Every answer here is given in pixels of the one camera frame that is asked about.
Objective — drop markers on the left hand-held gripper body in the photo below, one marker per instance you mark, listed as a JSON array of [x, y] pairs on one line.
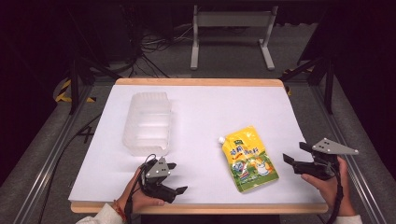
[[157, 170]]

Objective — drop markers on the white table sheet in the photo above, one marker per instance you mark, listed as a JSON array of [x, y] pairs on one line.
[[199, 118]]

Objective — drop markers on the person's right hand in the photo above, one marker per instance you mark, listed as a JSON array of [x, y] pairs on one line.
[[331, 188]]

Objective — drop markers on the black tape cross mark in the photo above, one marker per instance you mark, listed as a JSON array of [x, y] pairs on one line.
[[86, 133]]

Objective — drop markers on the black tripod stand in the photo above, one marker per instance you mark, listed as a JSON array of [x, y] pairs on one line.
[[74, 81], [325, 81]]

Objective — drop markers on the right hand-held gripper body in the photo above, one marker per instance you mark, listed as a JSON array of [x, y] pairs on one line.
[[323, 166]]

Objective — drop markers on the yellow spouted sauce pouch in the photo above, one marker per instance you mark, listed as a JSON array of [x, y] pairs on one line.
[[249, 160]]

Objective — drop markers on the person's left hand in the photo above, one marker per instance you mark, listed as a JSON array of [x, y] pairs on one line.
[[138, 196]]

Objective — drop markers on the clear plastic container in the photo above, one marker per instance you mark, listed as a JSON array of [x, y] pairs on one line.
[[148, 124]]

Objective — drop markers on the yellow black hazard tape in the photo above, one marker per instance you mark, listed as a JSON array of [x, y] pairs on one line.
[[66, 92], [288, 90]]

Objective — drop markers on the aluminium frame rail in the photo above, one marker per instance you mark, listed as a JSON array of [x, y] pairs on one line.
[[49, 161], [348, 155]]

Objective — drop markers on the white metal stand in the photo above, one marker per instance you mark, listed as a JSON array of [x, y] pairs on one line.
[[233, 19]]

